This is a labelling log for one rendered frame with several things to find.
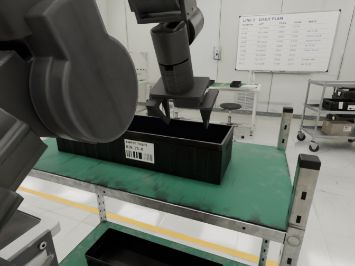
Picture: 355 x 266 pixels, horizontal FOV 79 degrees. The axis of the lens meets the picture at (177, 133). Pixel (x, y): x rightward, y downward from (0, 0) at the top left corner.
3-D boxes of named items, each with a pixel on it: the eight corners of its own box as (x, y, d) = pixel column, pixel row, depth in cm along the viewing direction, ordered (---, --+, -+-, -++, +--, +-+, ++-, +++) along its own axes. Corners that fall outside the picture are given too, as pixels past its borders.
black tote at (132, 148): (57, 150, 76) (52, 120, 73) (93, 135, 91) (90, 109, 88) (219, 185, 55) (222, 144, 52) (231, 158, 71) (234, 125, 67)
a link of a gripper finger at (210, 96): (189, 114, 50) (183, 78, 43) (221, 117, 47) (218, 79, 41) (179, 135, 45) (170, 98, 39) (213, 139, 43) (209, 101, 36)
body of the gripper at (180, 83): (163, 83, 46) (154, 49, 41) (211, 85, 42) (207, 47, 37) (150, 102, 41) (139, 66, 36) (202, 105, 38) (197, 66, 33)
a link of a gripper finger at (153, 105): (165, 112, 52) (156, 77, 45) (194, 115, 49) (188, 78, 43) (153, 132, 47) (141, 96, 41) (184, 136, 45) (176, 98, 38)
